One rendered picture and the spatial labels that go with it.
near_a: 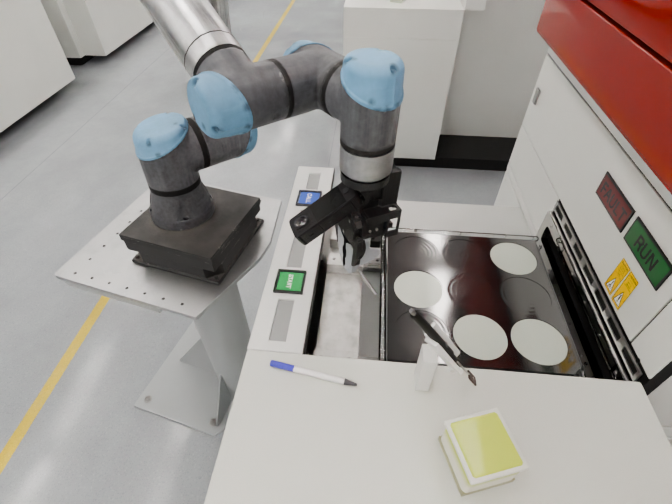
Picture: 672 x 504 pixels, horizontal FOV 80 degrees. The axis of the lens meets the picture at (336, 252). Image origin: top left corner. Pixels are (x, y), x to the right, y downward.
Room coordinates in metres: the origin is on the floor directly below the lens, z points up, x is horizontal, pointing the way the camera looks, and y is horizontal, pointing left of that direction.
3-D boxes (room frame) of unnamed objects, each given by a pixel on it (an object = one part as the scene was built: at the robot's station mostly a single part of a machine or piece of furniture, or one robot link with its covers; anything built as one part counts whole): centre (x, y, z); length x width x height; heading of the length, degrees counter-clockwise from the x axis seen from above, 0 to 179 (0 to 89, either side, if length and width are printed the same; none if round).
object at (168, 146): (0.79, 0.37, 1.07); 0.13 x 0.12 x 0.14; 129
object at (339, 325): (0.54, -0.01, 0.87); 0.36 x 0.08 x 0.03; 175
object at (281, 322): (0.63, 0.08, 0.89); 0.55 x 0.09 x 0.14; 175
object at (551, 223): (0.52, -0.49, 0.89); 0.44 x 0.02 x 0.10; 175
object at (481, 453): (0.18, -0.18, 1.00); 0.07 x 0.07 x 0.07; 14
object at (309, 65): (0.56, 0.03, 1.32); 0.11 x 0.11 x 0.08; 39
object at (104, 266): (0.79, 0.40, 0.75); 0.45 x 0.44 x 0.13; 72
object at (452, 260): (0.53, -0.28, 0.90); 0.34 x 0.34 x 0.01; 85
